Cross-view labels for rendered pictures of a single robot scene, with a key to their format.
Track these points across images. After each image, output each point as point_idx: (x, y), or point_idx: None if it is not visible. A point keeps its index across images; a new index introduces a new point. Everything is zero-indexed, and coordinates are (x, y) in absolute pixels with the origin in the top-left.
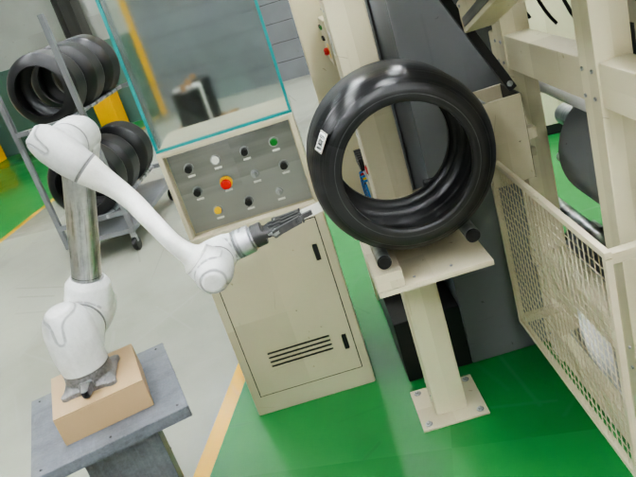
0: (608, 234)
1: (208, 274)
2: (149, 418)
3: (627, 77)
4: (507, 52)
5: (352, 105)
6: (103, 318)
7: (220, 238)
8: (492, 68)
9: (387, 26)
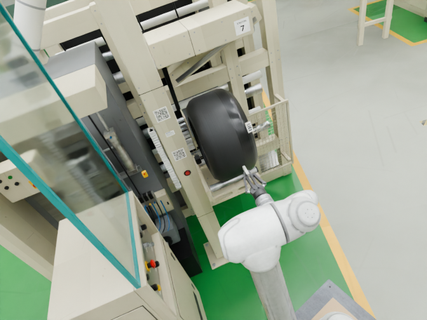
0: None
1: (315, 193)
2: (345, 300)
3: (257, 56)
4: None
5: (240, 105)
6: None
7: None
8: (177, 101)
9: (110, 120)
